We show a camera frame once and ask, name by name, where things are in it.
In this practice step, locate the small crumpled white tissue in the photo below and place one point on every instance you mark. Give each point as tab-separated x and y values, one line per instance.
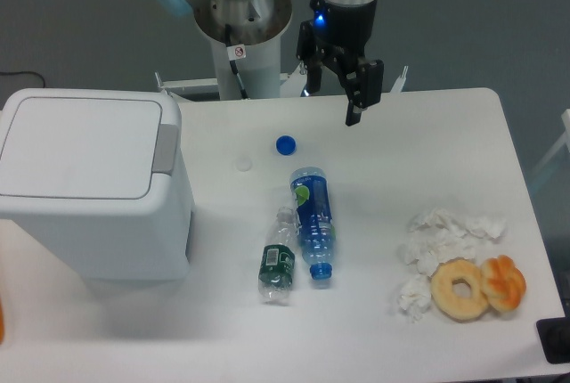
415	297

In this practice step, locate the green label plastic bottle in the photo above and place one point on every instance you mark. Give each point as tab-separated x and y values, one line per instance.
277	266

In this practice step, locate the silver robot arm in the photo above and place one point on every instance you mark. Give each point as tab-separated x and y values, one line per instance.
245	40

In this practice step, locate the blue label plastic bottle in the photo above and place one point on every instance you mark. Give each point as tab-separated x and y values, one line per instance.
316	233

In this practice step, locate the grey trash can push button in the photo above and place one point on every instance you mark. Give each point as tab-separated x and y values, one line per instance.
165	149

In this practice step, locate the blue bottle cap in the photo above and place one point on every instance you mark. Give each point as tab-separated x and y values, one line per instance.
286	145

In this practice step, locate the orange glazed bread roll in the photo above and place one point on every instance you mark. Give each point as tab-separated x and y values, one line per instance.
503	283

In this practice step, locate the plain ring doughnut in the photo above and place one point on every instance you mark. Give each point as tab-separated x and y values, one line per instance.
456	288

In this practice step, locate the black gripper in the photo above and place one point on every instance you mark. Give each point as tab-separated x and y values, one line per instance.
335	38

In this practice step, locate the white plastic trash can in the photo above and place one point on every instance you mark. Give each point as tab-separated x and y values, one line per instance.
76	176

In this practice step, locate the black device at table corner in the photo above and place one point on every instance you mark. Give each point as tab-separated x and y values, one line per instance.
554	337

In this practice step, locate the white frame at right edge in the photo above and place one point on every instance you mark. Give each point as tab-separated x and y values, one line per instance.
552	160

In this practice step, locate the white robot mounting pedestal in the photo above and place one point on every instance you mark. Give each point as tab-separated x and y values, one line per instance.
245	41

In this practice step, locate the white bottle cap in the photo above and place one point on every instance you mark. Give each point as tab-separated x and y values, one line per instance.
243	163

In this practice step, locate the crumpled white tissue pile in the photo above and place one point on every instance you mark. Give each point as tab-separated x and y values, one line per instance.
437	236

